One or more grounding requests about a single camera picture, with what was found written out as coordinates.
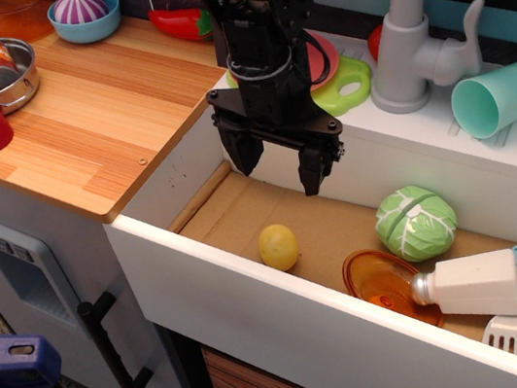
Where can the blue clamp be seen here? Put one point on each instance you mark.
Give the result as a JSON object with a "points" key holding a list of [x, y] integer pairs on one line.
{"points": [[28, 361]]}

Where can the green cutting board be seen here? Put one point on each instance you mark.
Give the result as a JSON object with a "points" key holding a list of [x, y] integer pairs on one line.
{"points": [[349, 87]]}

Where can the grey oven control panel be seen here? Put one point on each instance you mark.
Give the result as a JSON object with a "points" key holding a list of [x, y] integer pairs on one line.
{"points": [[41, 298]]}

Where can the mint green cup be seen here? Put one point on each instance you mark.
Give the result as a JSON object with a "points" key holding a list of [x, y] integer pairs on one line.
{"points": [[485, 104]]}

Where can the purple toy onion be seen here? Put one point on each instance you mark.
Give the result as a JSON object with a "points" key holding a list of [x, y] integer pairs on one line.
{"points": [[79, 11]]}

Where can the red toy pepper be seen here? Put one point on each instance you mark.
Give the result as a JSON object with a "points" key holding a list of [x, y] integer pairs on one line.
{"points": [[187, 24]]}

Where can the blue bowl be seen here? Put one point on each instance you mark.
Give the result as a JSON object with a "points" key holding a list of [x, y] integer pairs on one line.
{"points": [[94, 31]]}

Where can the yellow toy potato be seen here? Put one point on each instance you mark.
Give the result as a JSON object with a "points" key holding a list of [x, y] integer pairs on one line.
{"points": [[278, 247]]}

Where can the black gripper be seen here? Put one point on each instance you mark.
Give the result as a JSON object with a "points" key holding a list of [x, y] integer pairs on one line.
{"points": [[276, 105]]}

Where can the green toy cabbage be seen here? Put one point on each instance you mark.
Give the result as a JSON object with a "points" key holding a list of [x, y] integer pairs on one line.
{"points": [[416, 224]]}

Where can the black oven door handle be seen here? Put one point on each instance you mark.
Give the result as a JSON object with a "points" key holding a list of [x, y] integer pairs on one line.
{"points": [[92, 316]]}

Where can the orange transparent container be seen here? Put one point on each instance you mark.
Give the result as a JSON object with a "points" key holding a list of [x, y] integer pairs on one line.
{"points": [[25, 19]]}

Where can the steel pot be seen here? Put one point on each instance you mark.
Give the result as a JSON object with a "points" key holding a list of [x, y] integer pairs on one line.
{"points": [[21, 90]]}

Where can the white slotted spatula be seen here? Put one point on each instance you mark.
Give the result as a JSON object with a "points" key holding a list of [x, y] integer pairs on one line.
{"points": [[501, 333]]}

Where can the grey toy faucet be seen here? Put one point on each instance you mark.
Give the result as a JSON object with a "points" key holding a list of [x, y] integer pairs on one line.
{"points": [[410, 60]]}

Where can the white salt shaker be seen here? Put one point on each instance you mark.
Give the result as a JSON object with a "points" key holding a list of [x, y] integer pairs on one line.
{"points": [[484, 283]]}

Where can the pink plate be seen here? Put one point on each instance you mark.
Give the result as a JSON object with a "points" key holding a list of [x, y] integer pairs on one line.
{"points": [[324, 60]]}

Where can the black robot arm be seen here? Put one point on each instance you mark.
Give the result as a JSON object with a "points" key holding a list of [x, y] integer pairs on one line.
{"points": [[267, 45]]}

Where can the white toy sink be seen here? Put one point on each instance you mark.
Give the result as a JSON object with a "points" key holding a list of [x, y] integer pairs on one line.
{"points": [[188, 245]]}

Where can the red toy tomato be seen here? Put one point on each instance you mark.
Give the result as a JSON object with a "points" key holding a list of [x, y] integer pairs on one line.
{"points": [[373, 41]]}

